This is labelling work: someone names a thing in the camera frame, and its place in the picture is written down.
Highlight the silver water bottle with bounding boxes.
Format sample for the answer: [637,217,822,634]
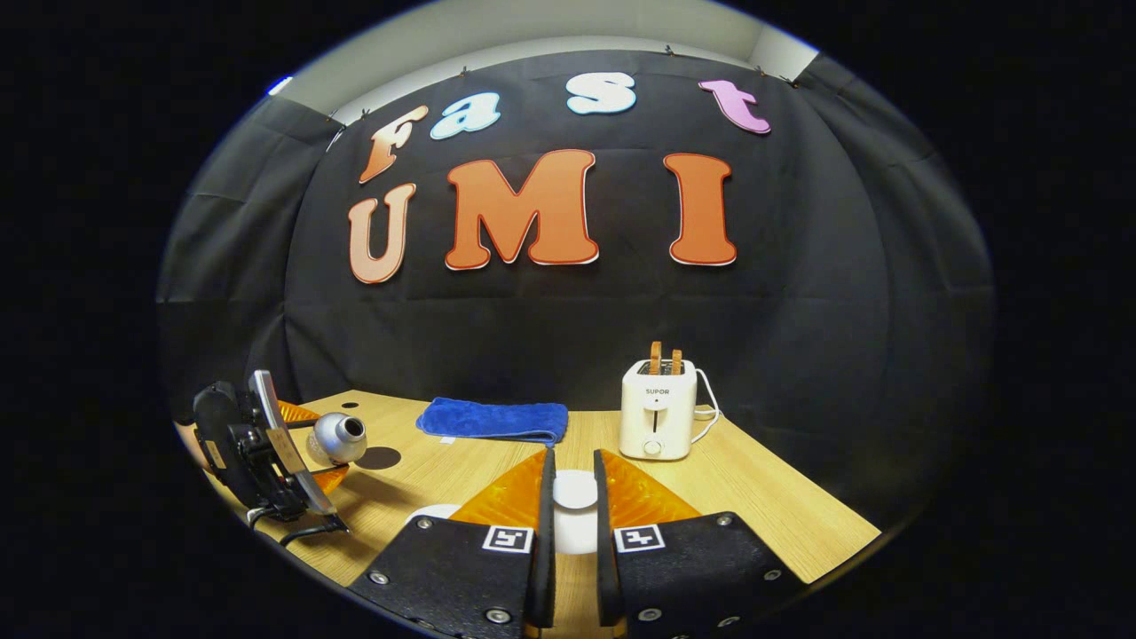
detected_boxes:
[306,412,368,468]

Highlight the blue towel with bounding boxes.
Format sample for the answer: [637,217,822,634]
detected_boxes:
[415,397,569,446]

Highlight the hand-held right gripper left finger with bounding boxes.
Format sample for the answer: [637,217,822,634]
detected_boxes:
[348,448,558,639]

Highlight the white toaster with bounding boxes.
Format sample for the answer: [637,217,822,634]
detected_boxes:
[619,359,698,461]

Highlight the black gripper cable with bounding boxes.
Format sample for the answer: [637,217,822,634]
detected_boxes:
[248,508,350,548]

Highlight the black backdrop cloth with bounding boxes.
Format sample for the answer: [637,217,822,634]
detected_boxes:
[158,49,995,533]

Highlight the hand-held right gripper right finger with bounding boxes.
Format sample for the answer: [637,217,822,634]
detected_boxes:
[593,448,804,639]

